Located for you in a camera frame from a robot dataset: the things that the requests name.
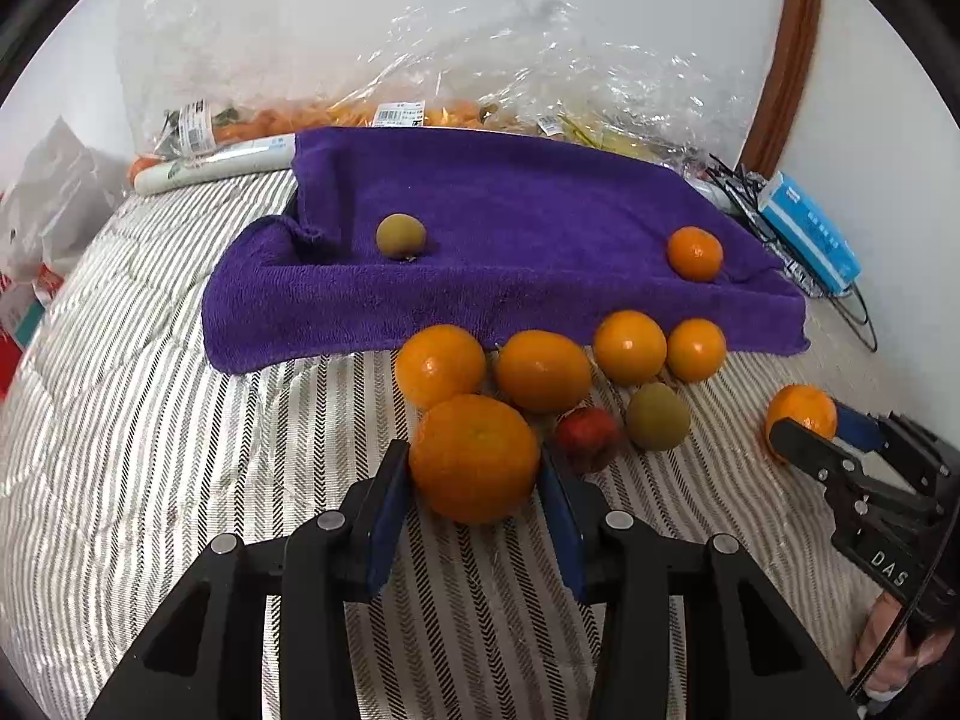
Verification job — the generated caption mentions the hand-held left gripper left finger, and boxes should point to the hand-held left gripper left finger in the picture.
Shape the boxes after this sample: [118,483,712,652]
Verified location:
[86,439,412,720]

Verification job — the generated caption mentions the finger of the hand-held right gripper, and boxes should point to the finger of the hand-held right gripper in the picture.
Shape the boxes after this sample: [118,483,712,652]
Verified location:
[836,405,960,496]
[771,418,942,522]

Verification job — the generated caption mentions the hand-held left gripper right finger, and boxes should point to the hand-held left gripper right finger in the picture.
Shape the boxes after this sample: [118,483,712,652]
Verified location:
[538,452,860,720]

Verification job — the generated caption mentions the large orange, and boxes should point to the large orange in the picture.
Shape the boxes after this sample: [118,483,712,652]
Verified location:
[409,394,542,526]

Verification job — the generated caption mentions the olive green round fruit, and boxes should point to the olive green round fruit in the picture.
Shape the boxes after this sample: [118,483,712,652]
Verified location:
[625,382,689,452]
[375,213,428,260]

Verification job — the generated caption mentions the clear bag of brownish fruits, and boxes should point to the clear bag of brownish fruits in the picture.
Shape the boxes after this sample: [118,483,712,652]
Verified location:
[472,101,541,136]

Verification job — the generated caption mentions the person's right hand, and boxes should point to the person's right hand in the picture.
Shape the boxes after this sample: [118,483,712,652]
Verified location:
[855,592,953,695]

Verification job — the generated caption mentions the small red apple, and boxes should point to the small red apple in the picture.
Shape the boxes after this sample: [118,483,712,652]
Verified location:
[555,406,623,475]

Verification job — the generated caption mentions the blue tissue box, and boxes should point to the blue tissue box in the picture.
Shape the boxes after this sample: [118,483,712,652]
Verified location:
[756,172,863,293]

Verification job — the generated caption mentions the purple towel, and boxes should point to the purple towel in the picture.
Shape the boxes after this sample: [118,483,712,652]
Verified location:
[201,127,812,376]

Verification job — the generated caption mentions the white paper roll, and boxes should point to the white paper roll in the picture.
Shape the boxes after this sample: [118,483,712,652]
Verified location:
[129,131,732,207]

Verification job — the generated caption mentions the clear bag of oranges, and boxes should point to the clear bag of oranges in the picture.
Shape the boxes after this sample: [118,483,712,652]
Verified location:
[300,0,541,132]

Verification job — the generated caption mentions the red box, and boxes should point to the red box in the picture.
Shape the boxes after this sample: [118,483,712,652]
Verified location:
[0,270,65,391]

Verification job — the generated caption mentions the clear bag of leafy tangerines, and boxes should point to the clear bag of leafy tangerines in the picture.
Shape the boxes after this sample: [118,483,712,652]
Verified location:
[120,0,301,166]

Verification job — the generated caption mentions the white plastic bag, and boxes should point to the white plastic bag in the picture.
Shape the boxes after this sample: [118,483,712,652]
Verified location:
[0,116,128,278]

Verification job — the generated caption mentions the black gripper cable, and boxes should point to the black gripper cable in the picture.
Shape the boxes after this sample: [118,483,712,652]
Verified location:
[847,517,960,698]

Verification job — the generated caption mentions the tangled black cables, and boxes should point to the tangled black cables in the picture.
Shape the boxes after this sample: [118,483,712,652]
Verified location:
[709,154,878,353]

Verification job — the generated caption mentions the brown wooden door frame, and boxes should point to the brown wooden door frame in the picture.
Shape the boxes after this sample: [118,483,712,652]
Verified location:
[739,0,826,177]

